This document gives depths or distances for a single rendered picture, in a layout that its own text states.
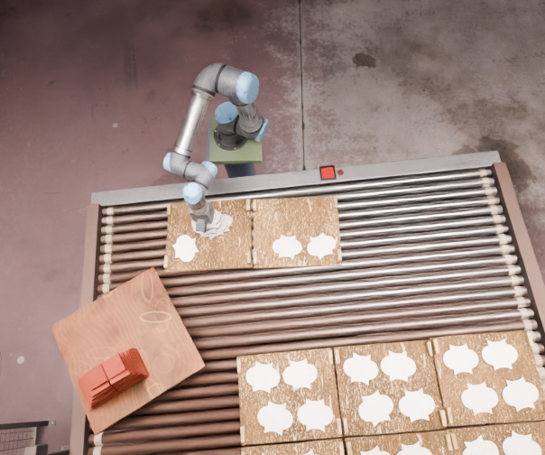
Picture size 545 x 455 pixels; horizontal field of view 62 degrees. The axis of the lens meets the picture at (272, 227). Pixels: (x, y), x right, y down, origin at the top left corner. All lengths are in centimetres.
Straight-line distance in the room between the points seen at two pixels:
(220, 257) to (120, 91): 224
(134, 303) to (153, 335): 17
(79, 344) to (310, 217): 117
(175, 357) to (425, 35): 326
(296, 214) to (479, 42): 258
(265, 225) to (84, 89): 244
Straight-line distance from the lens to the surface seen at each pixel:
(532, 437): 221
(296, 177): 229
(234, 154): 240
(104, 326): 210
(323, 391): 201
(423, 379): 207
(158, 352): 200
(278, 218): 217
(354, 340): 205
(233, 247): 214
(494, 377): 216
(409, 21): 430
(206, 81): 189
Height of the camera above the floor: 294
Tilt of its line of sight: 68 degrees down
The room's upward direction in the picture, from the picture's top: 9 degrees counter-clockwise
